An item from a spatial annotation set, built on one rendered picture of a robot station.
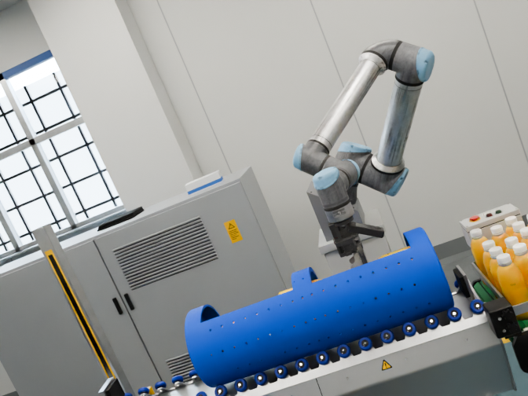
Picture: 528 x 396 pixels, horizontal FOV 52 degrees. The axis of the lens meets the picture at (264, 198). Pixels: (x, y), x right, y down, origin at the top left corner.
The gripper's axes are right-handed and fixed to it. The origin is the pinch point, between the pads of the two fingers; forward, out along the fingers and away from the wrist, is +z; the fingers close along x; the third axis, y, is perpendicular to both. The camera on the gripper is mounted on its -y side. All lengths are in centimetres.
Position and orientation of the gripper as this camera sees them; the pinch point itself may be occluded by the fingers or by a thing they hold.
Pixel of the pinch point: (369, 269)
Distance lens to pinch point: 186.3
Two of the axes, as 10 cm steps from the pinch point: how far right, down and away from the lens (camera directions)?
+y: -9.2, 3.6, 1.7
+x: -0.9, 2.2, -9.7
